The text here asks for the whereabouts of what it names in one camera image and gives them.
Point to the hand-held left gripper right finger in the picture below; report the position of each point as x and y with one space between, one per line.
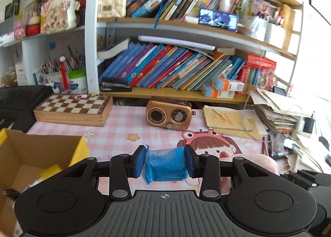
191 162

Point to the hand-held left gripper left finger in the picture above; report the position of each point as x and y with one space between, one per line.
139 162

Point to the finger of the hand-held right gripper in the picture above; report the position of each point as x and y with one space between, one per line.
310 178

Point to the blue packet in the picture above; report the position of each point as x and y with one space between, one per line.
165 164

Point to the yellow cardboard box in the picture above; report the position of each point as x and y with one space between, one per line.
31 154

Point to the black binder clip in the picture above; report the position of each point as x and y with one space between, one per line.
11 191

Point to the pink checkered desktop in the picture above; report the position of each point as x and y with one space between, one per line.
116 133

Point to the loose pile of papers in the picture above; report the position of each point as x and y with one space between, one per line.
305 154

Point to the pink plush toy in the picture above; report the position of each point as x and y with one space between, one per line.
263 164

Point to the brown retro radio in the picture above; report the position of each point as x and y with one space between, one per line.
168 114

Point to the black power adapter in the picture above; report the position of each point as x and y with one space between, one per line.
309 125

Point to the tan paper envelope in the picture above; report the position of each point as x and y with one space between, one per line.
227 120

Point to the orange white carton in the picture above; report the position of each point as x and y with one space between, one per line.
227 84
217 92

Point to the stack of folded papers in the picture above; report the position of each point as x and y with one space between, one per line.
274 113

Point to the black stapler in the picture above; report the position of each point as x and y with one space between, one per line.
113 85

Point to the wooden chess box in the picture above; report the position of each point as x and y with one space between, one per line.
72 105

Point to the row of blue books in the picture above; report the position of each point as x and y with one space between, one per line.
160 66

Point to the white tub green lid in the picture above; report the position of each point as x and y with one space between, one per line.
77 83

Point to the red santa pen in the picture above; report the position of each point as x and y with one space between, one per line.
64 74

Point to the red boxed book set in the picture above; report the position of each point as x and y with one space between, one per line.
258 63

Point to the white light bar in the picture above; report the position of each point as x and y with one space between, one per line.
175 43

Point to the pen holder with pens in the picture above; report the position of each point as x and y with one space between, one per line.
51 79

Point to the black electronic keyboard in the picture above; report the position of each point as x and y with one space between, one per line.
20 100

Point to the white desk organizer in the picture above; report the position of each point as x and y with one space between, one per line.
275 35

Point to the white box red label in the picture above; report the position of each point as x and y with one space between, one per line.
20 74

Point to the white cubby shelf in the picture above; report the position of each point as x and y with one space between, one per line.
28 50

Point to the red round doll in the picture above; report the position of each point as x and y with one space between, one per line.
33 29

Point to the white floral figure ornament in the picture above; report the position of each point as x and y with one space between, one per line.
58 12

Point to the small pink box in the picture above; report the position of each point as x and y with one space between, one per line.
19 32

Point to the wooden bookshelf white frame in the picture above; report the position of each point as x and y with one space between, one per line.
90 45

